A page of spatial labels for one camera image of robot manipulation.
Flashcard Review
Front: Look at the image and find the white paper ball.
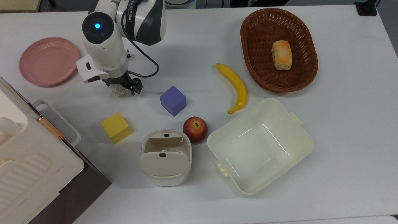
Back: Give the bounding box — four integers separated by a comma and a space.
112, 83, 126, 97

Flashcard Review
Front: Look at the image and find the orange box latch strip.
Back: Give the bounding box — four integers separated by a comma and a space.
35, 115, 65, 141

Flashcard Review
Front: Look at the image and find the dark brown drawer box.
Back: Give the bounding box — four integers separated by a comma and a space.
28, 100, 112, 224

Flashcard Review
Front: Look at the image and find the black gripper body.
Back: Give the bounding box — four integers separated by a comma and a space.
103, 72, 143, 93

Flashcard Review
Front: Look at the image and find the yellow cube block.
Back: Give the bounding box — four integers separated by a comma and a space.
100, 112, 133, 144

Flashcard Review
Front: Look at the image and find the brown wicker basket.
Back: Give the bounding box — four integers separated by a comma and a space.
240, 8, 319, 93

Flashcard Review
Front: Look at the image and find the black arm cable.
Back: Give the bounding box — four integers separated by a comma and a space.
121, 9, 160, 78

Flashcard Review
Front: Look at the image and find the golden bread loaf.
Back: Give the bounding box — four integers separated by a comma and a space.
271, 40, 293, 71

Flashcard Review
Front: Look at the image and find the cream plastic tub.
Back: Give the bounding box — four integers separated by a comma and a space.
207, 98, 314, 197

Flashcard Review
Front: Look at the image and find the purple cube block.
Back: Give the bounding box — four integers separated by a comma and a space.
160, 86, 187, 117

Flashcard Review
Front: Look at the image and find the yellow banana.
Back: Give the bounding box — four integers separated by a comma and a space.
216, 63, 248, 115

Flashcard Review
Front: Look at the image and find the white drawer handle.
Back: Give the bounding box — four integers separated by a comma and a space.
32, 100, 82, 152

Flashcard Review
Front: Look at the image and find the black camera stand pole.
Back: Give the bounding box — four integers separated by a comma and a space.
354, 0, 378, 16

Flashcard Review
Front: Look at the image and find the red apple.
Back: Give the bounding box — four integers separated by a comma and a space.
183, 116, 208, 144

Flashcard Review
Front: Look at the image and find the small beige flip-lid trash can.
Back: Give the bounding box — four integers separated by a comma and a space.
140, 129, 192, 187

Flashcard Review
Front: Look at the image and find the pink plate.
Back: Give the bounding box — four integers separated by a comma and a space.
19, 37, 80, 87

